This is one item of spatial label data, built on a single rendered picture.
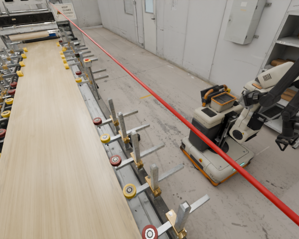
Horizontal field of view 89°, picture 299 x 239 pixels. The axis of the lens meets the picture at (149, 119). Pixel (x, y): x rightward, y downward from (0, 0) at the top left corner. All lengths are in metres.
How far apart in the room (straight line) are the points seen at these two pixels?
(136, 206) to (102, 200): 0.33
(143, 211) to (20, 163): 0.95
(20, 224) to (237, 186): 2.01
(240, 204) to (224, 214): 0.23
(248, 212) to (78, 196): 1.70
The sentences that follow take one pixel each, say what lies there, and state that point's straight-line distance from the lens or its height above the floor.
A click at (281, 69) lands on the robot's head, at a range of 1.36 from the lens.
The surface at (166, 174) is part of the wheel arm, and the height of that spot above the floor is 0.84.
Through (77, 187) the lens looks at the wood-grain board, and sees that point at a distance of 1.13.
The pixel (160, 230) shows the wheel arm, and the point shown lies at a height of 0.83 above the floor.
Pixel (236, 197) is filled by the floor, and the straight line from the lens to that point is 2.15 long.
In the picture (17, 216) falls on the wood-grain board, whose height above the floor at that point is 0.90.
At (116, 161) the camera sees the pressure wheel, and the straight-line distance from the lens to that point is 1.13.
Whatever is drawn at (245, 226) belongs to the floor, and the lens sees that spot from 2.07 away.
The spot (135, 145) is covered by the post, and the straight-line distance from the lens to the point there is 1.03.
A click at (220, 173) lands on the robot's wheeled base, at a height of 0.28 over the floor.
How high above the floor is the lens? 1.82
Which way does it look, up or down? 41 degrees down
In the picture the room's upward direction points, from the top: 3 degrees counter-clockwise
